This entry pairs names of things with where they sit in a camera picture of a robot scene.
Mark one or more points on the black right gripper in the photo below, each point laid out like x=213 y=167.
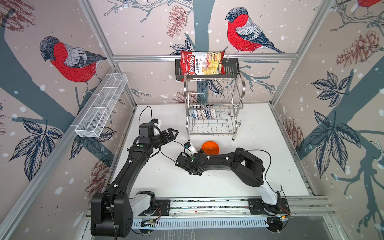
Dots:
x=200 y=154

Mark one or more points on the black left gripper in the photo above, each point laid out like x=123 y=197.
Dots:
x=172 y=137

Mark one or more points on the orange plastic bowl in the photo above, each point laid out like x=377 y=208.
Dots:
x=211 y=148

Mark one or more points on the blue floral ceramic bowl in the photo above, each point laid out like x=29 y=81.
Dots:
x=194 y=114

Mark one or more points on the red patterned ceramic bowl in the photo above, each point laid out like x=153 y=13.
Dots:
x=199 y=114

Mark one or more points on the white brown patterned bowl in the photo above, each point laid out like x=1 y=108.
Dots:
x=204 y=116

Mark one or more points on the blue geometric upturned bowl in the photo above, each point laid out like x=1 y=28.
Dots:
x=208 y=114

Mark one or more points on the green patterned ceramic bowl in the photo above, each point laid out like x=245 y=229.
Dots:
x=213 y=114

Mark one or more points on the stainless steel dish rack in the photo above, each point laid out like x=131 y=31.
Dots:
x=211 y=92

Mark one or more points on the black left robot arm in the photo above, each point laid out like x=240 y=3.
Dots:
x=112 y=214

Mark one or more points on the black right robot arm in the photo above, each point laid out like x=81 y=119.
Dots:
x=248 y=168

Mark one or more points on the red cassava chips bag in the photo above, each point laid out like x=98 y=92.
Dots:
x=200 y=63

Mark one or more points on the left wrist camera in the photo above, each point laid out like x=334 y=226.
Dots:
x=156 y=122

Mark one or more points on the aluminium mounting rail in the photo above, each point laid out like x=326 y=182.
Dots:
x=240 y=207

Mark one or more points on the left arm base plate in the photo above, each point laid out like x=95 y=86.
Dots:
x=141 y=208

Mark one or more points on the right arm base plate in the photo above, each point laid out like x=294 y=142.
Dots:
x=258 y=207

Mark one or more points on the white wire mesh shelf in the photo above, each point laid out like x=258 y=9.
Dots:
x=99 y=112

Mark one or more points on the black wall basket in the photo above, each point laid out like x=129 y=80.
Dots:
x=230 y=66

